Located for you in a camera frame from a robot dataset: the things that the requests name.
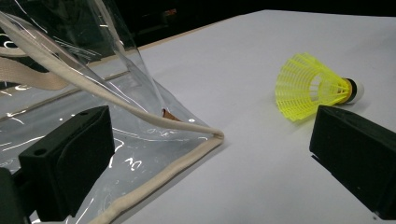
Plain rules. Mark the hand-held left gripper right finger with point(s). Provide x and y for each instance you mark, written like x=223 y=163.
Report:
x=358 y=149

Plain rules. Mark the yellow plastic shuttlecock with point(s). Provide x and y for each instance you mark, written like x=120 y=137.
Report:
x=299 y=90

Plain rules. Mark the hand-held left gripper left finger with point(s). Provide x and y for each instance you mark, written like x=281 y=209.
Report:
x=62 y=161

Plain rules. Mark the clear plastic bag beige trim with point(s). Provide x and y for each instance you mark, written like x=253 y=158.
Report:
x=174 y=165

